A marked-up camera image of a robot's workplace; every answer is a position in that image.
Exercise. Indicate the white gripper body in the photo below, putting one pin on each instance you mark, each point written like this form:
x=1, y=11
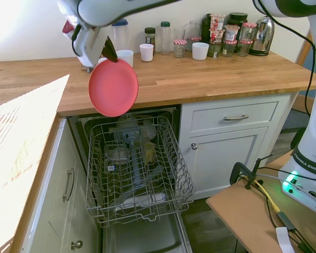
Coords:
x=87, y=44

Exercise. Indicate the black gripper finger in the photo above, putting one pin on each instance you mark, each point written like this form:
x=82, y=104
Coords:
x=110, y=51

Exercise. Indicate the red round plastic plate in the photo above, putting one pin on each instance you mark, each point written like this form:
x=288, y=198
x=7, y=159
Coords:
x=113, y=88

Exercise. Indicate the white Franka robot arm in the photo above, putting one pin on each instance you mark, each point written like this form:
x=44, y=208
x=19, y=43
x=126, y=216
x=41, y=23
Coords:
x=314, y=131

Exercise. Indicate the grey dishwasher spray tube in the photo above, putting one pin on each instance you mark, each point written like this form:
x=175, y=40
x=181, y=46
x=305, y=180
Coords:
x=134, y=163

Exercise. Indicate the built-in steel dishwasher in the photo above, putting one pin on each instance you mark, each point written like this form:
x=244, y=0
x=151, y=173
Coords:
x=144, y=237

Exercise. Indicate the clear pitcher with blue lid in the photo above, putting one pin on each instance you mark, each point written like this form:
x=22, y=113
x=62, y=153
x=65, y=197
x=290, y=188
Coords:
x=120, y=35

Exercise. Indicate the brown spice jar dark lid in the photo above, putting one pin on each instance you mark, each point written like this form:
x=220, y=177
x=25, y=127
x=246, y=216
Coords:
x=149, y=38

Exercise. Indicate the clear bottle with green lid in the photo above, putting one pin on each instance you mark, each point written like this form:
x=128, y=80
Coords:
x=165, y=39

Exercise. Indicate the glass jar red checked lid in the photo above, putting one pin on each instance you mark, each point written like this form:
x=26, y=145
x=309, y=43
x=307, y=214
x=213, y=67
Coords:
x=229, y=48
x=245, y=48
x=179, y=48
x=248, y=31
x=196, y=39

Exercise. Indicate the tall clear drinking glass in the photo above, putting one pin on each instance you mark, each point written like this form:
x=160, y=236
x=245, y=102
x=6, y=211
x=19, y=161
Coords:
x=179, y=34

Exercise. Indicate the clear glass jug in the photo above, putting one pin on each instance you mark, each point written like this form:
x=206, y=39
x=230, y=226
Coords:
x=194, y=30

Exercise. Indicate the wide white plastic cup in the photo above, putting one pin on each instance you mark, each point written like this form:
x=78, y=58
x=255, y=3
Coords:
x=200, y=51

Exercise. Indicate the dark green bottle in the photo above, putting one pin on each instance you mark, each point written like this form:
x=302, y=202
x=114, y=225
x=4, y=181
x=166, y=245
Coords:
x=206, y=27

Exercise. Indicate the dark green glass jar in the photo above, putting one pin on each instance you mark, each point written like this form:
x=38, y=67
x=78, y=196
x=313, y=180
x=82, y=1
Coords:
x=214, y=50

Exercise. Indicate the clear glass container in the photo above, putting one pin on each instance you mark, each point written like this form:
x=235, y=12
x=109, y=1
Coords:
x=116, y=158

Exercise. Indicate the red white yogurt cup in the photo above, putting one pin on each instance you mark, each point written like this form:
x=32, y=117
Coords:
x=216, y=37
x=217, y=22

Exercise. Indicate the yellowish glass jar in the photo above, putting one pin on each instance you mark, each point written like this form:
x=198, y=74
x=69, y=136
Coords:
x=149, y=153

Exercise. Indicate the white cabinet drawer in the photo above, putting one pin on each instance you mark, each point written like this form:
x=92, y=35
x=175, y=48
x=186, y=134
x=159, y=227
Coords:
x=210, y=117

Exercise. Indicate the grey red yogurt cup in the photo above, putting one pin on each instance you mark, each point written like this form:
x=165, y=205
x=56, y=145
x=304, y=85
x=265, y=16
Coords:
x=231, y=33

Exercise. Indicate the round metal door knob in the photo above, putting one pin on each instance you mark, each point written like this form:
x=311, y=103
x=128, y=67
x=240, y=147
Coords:
x=194, y=146

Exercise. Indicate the black tub with lid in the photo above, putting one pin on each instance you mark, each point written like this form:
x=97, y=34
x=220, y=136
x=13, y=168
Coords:
x=237, y=19

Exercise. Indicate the white dish in lower rack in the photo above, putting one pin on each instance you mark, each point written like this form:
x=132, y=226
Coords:
x=147, y=200

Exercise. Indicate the chrome electric kettle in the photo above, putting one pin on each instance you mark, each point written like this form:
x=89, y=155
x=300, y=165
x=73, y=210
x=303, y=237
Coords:
x=263, y=37

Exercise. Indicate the white cabinet door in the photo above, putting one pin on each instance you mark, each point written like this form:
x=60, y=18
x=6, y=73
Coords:
x=226, y=163

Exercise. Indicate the black c-clamp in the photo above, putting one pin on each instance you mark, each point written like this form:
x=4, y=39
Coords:
x=237, y=171

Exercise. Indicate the white corner cabinet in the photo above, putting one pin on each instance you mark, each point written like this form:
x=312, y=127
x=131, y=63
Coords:
x=55, y=224

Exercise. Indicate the white kitchen base cabinet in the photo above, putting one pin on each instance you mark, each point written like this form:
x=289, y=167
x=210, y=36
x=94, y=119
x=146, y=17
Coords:
x=279, y=137

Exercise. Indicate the round metal cabinet knob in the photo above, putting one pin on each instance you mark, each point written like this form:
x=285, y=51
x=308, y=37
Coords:
x=77, y=245

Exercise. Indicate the white paper strip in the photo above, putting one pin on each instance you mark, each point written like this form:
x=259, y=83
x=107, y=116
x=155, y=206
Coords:
x=284, y=239

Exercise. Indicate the red and white wrist camera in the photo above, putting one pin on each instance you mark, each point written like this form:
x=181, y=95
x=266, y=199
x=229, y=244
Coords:
x=67, y=27

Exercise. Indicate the leaning wooden frame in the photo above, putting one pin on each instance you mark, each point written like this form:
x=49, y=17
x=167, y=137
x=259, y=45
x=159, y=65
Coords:
x=304, y=52

